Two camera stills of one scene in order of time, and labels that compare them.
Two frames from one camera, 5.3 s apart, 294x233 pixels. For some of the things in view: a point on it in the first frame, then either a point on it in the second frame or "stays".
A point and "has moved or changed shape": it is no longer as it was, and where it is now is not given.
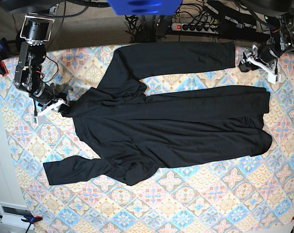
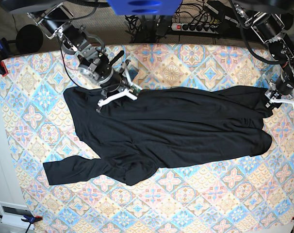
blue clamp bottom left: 30,219 stays
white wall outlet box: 12,214 stays
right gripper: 264,53 to 285,84
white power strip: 195,27 stays
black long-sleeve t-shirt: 139,132 has moved or changed shape
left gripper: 47,92 to 103,70
